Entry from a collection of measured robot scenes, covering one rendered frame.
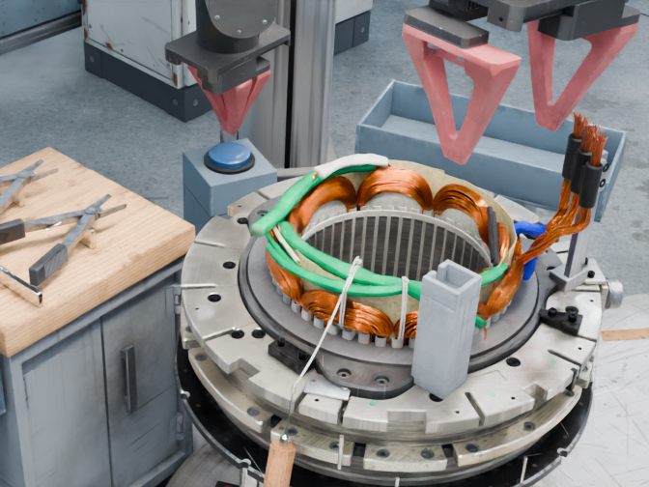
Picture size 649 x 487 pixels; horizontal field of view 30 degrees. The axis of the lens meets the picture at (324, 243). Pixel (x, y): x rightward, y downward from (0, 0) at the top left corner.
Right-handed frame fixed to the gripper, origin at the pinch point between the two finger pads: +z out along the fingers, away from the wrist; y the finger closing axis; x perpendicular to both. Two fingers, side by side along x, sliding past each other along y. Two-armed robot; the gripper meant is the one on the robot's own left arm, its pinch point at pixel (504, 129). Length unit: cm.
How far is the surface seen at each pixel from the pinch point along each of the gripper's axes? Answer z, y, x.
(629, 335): 47, 57, 19
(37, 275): 21.6, -12.1, 31.3
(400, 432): 23.6, -1.1, 3.2
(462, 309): 13.6, 1.3, 1.7
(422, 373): 19.7, 0.8, 3.6
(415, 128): 24, 37, 38
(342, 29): 98, 199, 210
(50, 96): 112, 115, 239
